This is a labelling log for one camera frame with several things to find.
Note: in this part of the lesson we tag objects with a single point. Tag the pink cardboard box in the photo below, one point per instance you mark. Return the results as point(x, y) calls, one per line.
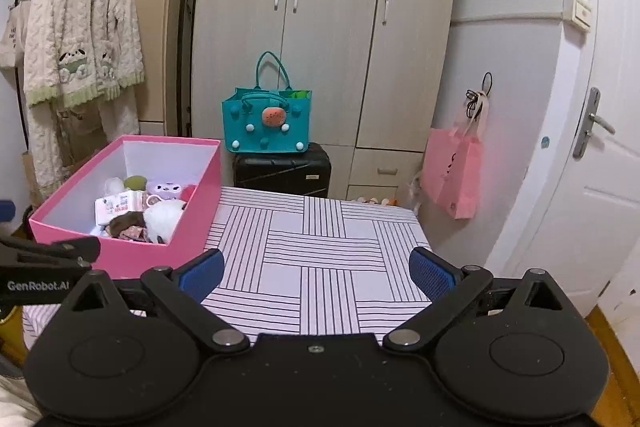
point(200, 217)

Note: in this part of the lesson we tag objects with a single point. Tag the black suitcase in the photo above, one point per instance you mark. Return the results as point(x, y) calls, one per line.
point(280, 172)

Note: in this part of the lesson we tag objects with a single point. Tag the floral scrunchie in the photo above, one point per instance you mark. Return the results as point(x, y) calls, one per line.
point(134, 233)

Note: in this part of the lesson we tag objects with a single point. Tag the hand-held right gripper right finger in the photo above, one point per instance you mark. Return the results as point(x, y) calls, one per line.
point(432, 272)

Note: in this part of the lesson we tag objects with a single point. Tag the green plush toy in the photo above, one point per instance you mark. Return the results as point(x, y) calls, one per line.
point(134, 183)

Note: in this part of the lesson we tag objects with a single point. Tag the clear plastic bag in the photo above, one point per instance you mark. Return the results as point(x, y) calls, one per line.
point(415, 192)

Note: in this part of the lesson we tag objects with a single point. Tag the cream fluffy robe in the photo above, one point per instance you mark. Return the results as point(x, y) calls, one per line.
point(65, 32)

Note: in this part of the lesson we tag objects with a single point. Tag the pink tote bag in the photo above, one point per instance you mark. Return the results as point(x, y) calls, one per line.
point(455, 177)

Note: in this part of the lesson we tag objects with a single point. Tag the light switch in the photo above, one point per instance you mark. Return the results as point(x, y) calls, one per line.
point(577, 12)

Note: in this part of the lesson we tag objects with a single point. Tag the canvas tote bag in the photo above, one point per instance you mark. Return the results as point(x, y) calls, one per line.
point(12, 37)

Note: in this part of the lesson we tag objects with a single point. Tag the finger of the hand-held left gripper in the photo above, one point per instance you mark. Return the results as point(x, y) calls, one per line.
point(50, 252)
point(6, 212)

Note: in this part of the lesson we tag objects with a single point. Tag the white tissue packet red print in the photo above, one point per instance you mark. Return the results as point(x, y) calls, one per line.
point(115, 207)

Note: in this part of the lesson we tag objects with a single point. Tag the round teal sticker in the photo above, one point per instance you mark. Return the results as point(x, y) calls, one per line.
point(545, 141)

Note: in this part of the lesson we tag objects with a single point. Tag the beige wardrobe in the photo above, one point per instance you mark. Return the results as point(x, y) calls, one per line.
point(340, 32)

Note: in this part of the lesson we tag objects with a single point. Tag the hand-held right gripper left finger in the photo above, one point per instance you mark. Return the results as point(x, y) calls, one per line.
point(202, 272)

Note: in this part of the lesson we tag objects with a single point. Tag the white plush with brown tail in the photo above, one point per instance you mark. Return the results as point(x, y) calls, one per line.
point(162, 217)

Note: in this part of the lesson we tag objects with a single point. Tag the purple plush toy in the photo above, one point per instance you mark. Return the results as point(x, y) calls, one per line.
point(167, 189)

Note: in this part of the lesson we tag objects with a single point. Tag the white door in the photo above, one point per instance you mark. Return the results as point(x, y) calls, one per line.
point(600, 232)

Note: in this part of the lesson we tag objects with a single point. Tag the teal felt handbag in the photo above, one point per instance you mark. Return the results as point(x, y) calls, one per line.
point(250, 127)

